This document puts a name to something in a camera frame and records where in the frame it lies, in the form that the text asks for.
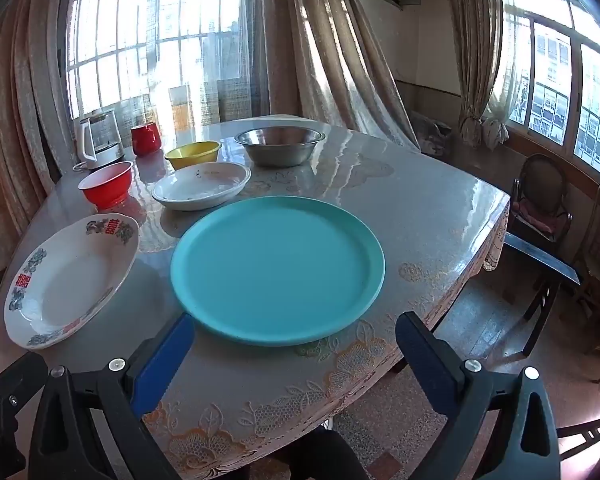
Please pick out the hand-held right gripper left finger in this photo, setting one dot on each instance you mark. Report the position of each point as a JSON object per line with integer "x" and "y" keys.
{"x": 162, "y": 360}

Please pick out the red mug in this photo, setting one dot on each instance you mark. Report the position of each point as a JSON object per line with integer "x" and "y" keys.
{"x": 144, "y": 140}

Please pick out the large barred window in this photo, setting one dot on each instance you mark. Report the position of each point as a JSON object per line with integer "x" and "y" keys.
{"x": 157, "y": 40}

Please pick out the glass electric kettle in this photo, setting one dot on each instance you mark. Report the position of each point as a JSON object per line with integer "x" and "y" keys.
{"x": 100, "y": 140}

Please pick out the tied white net curtain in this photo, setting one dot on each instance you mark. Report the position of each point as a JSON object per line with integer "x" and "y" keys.
{"x": 495, "y": 130}

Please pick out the round back dark chair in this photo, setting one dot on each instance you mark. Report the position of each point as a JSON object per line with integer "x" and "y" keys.
{"x": 542, "y": 180}

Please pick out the yellow plastic bowl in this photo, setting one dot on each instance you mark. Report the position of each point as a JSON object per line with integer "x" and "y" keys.
{"x": 192, "y": 155}

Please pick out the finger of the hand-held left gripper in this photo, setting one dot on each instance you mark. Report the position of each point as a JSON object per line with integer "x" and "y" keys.
{"x": 5, "y": 410}

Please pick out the sliding pane window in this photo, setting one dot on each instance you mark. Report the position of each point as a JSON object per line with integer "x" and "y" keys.
{"x": 570, "y": 100}

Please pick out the sheer net curtain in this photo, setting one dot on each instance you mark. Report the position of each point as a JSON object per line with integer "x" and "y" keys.
{"x": 220, "y": 100}

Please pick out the stainless steel bowl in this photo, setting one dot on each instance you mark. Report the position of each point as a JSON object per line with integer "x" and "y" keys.
{"x": 280, "y": 152}

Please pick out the grey bundled bag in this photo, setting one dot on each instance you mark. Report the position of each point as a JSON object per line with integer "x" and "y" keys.
{"x": 432, "y": 135}

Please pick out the red seat cushion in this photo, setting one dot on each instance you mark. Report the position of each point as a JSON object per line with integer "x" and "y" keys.
{"x": 542, "y": 217}

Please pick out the plain white shallow plate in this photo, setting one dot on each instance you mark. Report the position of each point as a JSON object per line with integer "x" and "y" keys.
{"x": 200, "y": 185}

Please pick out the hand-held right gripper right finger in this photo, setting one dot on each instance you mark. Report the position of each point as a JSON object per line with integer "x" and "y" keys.
{"x": 427, "y": 365}

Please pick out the white floral oval plate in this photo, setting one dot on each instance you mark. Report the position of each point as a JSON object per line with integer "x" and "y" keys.
{"x": 65, "y": 285}

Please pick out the teal round plate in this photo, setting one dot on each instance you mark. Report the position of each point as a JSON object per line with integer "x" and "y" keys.
{"x": 275, "y": 270}

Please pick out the red plastic bowl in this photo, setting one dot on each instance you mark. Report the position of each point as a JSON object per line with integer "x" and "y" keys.
{"x": 105, "y": 185}

